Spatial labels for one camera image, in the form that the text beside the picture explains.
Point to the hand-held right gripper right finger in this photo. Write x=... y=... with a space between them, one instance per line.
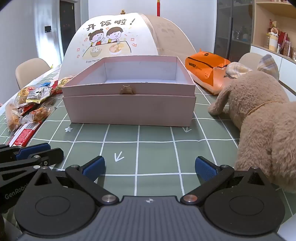
x=205 y=168

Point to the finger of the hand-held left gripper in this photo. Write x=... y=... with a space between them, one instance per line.
x=53 y=155
x=34 y=149

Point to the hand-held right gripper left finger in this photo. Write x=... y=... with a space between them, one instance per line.
x=93 y=168

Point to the pile of assorted snack packets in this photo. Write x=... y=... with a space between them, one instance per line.
x=30 y=109

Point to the pink cardboard gift box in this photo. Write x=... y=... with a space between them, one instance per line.
x=129 y=109

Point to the green checked tablecloth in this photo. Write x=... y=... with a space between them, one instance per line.
x=150 y=143

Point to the brown plush dog toy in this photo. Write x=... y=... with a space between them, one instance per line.
x=261 y=122

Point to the beige chair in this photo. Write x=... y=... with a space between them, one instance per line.
x=30 y=71
x=249 y=60

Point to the orange plastic bag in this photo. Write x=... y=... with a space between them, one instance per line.
x=203 y=67

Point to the dark door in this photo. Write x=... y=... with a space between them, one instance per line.
x=67 y=30

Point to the white low cabinet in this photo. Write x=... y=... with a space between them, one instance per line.
x=286 y=69

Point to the printed mesh food cover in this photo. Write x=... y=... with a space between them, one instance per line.
x=111 y=39

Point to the yellow bottle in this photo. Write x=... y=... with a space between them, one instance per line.
x=273 y=42

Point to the glass door cabinet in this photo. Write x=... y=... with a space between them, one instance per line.
x=233 y=27

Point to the clear storage jar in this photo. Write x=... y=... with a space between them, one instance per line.
x=287 y=48

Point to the red hanging tassel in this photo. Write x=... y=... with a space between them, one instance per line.
x=158 y=8

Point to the wooden shelf unit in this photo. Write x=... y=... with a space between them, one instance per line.
x=275 y=14

